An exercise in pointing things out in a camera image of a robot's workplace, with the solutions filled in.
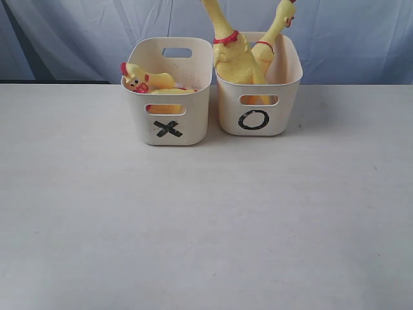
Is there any yellow rubber chicken front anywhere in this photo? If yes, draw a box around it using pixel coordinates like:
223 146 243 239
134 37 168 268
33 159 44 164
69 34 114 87
251 0 297 107

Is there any cream bin marked O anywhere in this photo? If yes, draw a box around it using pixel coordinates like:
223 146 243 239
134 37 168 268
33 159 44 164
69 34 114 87
217 34 303 136

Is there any detached yellow chicken head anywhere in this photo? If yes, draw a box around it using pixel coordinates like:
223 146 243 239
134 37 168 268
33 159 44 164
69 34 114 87
120 61 177 94

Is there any blue backdrop curtain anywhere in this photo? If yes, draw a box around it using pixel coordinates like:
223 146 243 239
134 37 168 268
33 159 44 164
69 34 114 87
1 1 412 84

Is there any yellow rubber chicken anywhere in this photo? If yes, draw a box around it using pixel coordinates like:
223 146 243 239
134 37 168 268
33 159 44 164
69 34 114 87
251 0 297 107
201 0 265 85

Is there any headless yellow rubber chicken body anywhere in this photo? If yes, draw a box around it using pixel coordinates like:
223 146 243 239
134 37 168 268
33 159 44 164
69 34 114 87
146 88 197 115

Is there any cream bin marked X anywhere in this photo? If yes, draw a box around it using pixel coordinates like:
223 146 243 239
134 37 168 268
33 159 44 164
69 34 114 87
120 37 213 146

